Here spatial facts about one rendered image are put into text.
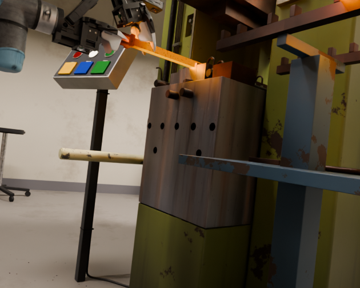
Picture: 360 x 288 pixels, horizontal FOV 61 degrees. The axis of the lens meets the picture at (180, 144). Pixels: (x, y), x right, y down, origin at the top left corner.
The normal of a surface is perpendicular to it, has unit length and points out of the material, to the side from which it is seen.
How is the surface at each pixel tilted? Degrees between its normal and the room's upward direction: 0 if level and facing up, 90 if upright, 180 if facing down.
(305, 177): 90
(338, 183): 90
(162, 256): 90
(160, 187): 90
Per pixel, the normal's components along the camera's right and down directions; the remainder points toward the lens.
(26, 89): 0.39, 0.03
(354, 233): 0.61, 0.06
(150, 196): -0.78, -0.10
